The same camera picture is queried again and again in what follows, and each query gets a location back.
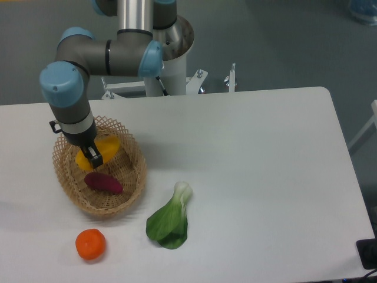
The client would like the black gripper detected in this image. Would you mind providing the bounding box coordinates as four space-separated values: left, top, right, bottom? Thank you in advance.
49 116 104 169

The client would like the yellow mango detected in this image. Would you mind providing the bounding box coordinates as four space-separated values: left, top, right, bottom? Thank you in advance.
75 136 120 170

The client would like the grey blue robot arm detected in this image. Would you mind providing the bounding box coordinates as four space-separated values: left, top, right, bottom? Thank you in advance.
39 1 177 169

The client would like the woven wicker basket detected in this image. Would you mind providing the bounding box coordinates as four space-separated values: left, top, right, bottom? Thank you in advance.
52 116 147 218

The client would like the purple sweet potato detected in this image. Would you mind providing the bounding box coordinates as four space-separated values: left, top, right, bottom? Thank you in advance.
84 172 123 195

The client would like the orange tangerine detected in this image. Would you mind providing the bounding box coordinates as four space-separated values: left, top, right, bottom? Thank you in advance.
75 229 106 261

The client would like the green bok choy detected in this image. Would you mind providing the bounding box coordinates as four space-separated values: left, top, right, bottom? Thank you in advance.
145 182 193 250

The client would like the white furniture leg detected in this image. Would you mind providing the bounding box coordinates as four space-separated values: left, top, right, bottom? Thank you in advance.
348 100 376 155

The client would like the black device at edge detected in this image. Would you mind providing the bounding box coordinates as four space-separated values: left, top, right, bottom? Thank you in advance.
356 238 376 270

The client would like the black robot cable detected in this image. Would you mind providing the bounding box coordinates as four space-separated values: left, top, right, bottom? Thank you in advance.
155 75 171 97

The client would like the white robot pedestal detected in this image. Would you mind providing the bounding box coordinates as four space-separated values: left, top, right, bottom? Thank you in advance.
144 15 194 97

